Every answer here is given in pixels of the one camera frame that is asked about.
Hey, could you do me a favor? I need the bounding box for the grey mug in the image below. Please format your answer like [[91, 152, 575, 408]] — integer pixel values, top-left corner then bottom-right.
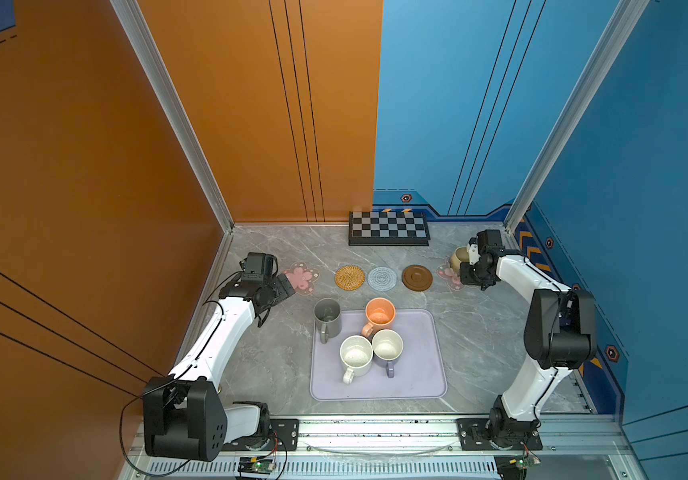
[[313, 298, 342, 344]]

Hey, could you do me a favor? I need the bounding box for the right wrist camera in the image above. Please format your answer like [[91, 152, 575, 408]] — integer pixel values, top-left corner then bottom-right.
[[467, 237, 480, 264]]

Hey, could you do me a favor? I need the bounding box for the circuit board right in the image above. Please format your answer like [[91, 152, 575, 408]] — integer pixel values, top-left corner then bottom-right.
[[494, 456, 541, 480]]

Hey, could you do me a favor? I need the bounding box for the brown wooden round coaster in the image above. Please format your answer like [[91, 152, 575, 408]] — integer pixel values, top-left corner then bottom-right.
[[401, 264, 433, 292]]

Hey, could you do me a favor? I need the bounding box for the grey woven round coaster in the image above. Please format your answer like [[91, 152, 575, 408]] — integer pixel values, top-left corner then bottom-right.
[[366, 267, 397, 292]]

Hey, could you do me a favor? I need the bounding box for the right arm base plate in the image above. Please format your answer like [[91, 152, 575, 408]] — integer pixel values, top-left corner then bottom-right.
[[456, 418, 544, 451]]

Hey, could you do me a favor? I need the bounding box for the orange mug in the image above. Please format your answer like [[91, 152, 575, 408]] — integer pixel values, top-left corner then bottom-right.
[[361, 297, 396, 338]]

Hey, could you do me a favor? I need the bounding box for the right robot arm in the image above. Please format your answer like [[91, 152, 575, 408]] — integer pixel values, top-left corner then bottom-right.
[[459, 230, 597, 450]]

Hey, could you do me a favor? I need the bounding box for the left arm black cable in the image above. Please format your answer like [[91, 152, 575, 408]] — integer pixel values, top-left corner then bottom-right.
[[118, 272, 243, 479]]

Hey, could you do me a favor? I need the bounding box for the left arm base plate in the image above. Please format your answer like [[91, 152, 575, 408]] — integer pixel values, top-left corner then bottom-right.
[[223, 418, 300, 453]]

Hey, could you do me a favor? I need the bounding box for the yellow rattan round coaster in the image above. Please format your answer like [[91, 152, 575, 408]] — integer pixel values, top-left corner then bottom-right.
[[334, 265, 366, 291]]

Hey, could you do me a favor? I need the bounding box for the pink flower coaster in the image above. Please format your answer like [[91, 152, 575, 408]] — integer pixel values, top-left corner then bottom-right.
[[283, 262, 320, 296], [437, 263, 464, 292]]

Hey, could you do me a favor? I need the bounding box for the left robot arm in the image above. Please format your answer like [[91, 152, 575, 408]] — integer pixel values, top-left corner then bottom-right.
[[140, 252, 295, 461]]

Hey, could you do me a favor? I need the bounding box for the green circuit board left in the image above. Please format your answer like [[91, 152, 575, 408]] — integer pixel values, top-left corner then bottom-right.
[[237, 457, 276, 477]]

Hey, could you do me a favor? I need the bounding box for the lavender silicone tray mat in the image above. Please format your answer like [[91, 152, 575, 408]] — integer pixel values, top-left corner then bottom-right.
[[310, 309, 447, 401]]

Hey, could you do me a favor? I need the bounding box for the aluminium front rail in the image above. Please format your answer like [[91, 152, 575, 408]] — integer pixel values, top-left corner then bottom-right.
[[119, 414, 646, 479]]

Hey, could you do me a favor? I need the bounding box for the yellow mug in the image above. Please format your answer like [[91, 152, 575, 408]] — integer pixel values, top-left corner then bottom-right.
[[449, 246, 470, 277]]

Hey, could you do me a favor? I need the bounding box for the lavender mug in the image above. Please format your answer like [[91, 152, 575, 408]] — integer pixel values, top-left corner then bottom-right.
[[371, 329, 404, 379]]

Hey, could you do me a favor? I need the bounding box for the white mug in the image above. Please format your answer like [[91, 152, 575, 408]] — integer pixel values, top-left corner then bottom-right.
[[339, 335, 373, 385]]

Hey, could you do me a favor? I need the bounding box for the black white chessboard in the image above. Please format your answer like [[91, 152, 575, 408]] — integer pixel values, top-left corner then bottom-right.
[[348, 211, 431, 247]]

